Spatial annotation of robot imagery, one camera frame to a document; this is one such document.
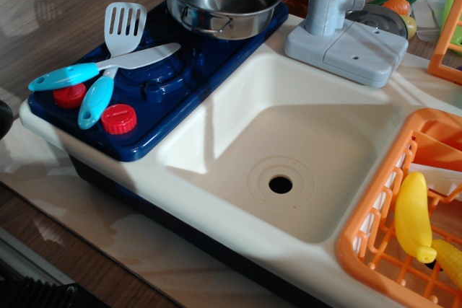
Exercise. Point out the black round object left edge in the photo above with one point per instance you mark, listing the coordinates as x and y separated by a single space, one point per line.
7 118

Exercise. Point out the orange toy carrot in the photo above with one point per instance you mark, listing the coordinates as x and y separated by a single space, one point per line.
401 7

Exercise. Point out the grey toy faucet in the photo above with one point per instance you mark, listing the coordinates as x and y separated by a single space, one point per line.
355 51

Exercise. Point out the dark blue toy stove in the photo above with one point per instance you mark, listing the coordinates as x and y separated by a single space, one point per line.
164 93

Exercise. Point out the red stove knob left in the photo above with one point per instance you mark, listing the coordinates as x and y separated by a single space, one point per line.
70 97

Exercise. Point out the yellow toy banana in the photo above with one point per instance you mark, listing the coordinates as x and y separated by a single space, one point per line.
412 219

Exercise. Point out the white toy knife blue handle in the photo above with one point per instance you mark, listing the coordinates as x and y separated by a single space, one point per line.
78 73

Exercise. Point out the white slotted spatula blue handle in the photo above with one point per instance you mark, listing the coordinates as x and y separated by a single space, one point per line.
124 27

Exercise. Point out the yellow toy corn cob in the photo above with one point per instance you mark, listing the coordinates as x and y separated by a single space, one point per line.
449 258

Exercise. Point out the red stove knob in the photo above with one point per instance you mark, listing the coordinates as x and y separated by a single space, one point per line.
70 97
119 119

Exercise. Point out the orange basket upper right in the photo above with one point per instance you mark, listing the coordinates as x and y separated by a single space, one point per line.
449 40

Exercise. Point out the cream toy sink unit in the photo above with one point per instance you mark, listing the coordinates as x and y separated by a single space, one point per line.
269 168

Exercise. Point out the steel pot lid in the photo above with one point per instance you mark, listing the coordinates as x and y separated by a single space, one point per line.
381 18

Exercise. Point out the white plate in rack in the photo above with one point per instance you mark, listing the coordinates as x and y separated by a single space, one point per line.
439 180

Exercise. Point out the yellow toy fruit piece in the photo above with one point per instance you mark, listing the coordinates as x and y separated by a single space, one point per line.
411 26

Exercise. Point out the orange dish rack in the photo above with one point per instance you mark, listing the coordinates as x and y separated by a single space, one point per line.
368 249

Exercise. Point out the red stove knob right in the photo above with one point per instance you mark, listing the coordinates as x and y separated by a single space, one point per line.
119 119

